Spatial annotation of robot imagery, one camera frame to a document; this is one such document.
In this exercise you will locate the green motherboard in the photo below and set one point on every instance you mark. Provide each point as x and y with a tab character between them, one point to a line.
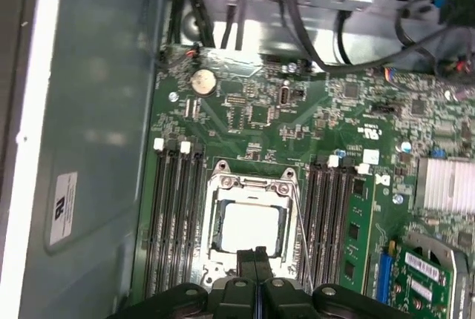
334	118

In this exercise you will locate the CPU socket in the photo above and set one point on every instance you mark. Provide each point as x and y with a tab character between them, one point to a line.
222	170

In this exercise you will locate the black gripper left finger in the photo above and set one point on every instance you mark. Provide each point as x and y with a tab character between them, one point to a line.
246	263

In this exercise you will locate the internal USB port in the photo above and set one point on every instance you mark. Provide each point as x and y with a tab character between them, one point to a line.
284	93

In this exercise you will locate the silver finned heat sink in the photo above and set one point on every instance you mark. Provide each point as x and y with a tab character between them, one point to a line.
445	185

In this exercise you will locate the silver square CPU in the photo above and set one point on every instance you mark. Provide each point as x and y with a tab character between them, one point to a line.
252	226

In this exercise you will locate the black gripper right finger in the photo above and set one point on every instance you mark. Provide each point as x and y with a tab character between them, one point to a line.
266	263

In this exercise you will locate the blue expansion slot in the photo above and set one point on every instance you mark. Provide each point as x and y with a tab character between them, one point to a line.
384	278

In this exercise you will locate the white warning sticker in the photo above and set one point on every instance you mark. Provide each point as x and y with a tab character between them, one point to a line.
64	207

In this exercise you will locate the silver metal drive cage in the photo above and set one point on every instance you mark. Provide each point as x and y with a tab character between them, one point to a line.
334	3

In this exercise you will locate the round silver coin battery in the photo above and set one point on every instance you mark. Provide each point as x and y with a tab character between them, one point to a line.
203	82

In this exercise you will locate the black open PC case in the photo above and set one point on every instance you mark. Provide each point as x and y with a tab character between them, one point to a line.
104	111

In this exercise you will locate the black RAM slot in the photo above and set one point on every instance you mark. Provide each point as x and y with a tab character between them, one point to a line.
313	222
181	222
342	222
193	222
168	222
328	222
154	222

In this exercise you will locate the green RAM stick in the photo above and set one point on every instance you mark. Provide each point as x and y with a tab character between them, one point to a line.
360	230

